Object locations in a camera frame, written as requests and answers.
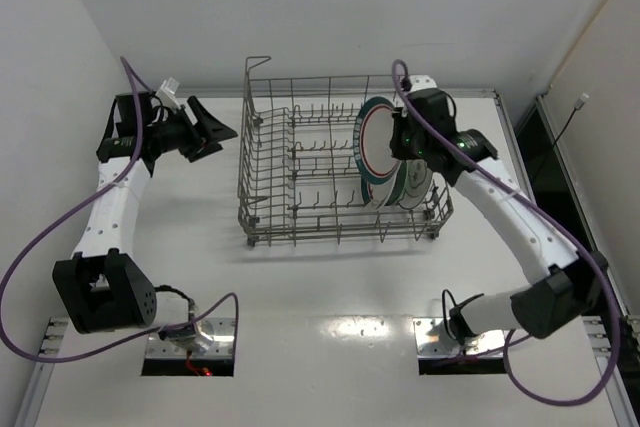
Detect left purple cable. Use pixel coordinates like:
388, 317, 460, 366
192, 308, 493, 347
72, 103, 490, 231
0, 56, 240, 364

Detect black cable with white plug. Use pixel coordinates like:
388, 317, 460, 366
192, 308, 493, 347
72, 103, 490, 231
529, 91, 590, 178

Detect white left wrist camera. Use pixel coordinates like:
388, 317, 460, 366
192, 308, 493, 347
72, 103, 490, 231
156, 77, 181, 111

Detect white plate teal line pattern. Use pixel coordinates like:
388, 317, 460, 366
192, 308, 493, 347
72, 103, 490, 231
397, 159, 433, 210

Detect purple cable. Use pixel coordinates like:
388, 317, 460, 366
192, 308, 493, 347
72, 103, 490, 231
0, 56, 240, 364
392, 59, 622, 406

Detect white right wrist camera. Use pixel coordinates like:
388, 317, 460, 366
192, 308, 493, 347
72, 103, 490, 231
409, 75, 438, 93

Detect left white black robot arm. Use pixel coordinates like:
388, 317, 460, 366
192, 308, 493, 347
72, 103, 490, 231
52, 92, 237, 334

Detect metal base plate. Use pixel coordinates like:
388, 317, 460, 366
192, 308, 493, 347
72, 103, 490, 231
413, 317, 506, 360
145, 317, 236, 360

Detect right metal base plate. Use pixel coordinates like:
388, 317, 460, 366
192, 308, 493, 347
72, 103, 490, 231
413, 317, 506, 360

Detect green red rimmed plate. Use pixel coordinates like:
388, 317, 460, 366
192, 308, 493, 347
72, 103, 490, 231
360, 177, 402, 210
352, 96, 399, 185

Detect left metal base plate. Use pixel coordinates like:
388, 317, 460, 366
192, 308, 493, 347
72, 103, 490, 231
145, 317, 236, 360

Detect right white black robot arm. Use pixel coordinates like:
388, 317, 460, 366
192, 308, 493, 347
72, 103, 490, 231
390, 88, 607, 344

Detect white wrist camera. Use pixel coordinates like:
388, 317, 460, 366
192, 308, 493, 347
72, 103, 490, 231
409, 75, 438, 93
156, 77, 181, 111

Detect grey wire dish rack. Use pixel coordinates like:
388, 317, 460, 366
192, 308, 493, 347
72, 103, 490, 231
237, 56, 454, 247

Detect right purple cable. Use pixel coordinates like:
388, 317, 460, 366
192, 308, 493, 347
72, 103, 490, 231
392, 59, 622, 406

